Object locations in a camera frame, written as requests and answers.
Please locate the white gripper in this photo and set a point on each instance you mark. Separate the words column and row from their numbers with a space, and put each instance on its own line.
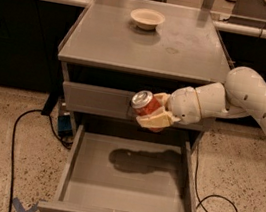
column 183, row 104

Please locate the red coke can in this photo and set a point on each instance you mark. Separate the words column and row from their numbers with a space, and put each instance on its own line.
column 144, row 104

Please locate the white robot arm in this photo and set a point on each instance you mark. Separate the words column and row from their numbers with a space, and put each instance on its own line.
column 243, row 93

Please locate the grey drawer cabinet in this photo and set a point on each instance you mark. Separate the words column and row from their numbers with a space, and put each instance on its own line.
column 107, row 49

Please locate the open grey middle drawer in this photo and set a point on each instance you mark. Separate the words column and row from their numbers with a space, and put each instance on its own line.
column 112, row 174

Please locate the closed grey top drawer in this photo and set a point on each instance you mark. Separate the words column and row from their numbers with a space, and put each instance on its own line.
column 98, row 100

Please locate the white paper bowl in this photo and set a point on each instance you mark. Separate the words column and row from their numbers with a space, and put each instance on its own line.
column 147, row 19

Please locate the blue power box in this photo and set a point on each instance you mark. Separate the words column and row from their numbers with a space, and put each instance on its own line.
column 64, row 126

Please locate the dark counter cabinets behind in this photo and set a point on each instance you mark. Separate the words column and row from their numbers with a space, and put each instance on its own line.
column 31, row 30

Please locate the blue tape floor mark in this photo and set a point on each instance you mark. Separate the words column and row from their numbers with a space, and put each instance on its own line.
column 20, row 208

